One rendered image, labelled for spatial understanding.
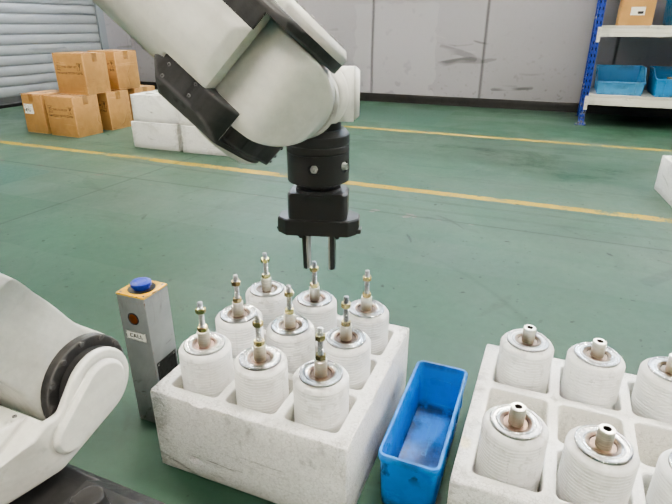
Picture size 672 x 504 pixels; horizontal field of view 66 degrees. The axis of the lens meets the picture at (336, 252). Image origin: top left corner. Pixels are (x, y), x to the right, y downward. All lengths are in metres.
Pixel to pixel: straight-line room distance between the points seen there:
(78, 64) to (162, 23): 4.17
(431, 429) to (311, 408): 0.37
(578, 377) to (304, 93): 0.76
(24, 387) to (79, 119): 3.80
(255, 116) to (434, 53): 5.52
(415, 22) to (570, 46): 1.55
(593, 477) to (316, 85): 0.64
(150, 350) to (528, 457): 0.72
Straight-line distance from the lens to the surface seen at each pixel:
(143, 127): 3.92
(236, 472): 1.04
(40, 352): 0.82
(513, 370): 1.04
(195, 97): 0.43
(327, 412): 0.90
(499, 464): 0.85
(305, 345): 1.02
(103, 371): 0.84
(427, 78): 5.96
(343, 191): 0.75
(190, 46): 0.42
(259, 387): 0.93
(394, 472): 0.98
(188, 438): 1.06
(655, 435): 1.07
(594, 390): 1.04
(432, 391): 1.21
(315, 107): 0.46
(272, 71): 0.44
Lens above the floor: 0.79
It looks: 24 degrees down
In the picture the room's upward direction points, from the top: straight up
